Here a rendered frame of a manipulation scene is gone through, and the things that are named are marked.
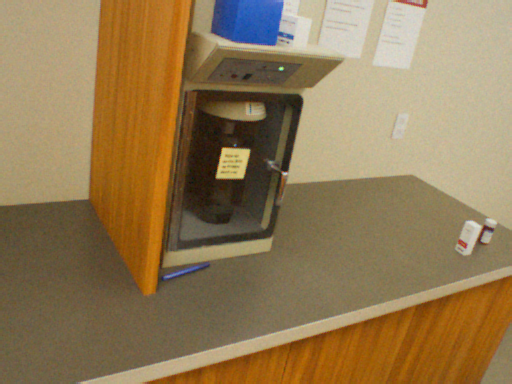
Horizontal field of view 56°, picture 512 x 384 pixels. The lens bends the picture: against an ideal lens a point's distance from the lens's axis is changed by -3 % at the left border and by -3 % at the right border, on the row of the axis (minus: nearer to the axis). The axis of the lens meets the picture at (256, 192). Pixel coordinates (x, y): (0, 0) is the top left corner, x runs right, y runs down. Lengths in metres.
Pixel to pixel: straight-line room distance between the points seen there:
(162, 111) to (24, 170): 0.65
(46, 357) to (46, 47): 0.79
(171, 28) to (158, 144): 0.22
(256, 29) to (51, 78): 0.65
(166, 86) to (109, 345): 0.51
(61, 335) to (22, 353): 0.08
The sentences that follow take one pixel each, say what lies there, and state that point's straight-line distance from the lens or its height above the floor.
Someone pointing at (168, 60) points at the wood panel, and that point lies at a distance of 0.94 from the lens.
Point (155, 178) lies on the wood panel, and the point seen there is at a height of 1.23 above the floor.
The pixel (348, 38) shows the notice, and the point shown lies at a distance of 1.86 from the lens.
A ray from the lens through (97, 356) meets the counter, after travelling 1.01.
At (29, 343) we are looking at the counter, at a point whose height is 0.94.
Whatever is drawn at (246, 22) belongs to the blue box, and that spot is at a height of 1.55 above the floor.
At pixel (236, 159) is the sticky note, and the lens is 1.17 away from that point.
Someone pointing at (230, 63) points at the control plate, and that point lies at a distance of 1.01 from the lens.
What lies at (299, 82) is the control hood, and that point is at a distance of 1.16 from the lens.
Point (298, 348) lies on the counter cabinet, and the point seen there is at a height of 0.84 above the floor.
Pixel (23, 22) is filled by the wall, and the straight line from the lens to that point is 1.40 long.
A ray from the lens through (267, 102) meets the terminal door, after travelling 1.16.
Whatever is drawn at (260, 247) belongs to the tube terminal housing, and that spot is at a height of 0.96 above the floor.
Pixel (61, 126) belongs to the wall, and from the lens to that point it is 1.48.
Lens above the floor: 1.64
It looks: 24 degrees down
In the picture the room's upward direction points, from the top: 11 degrees clockwise
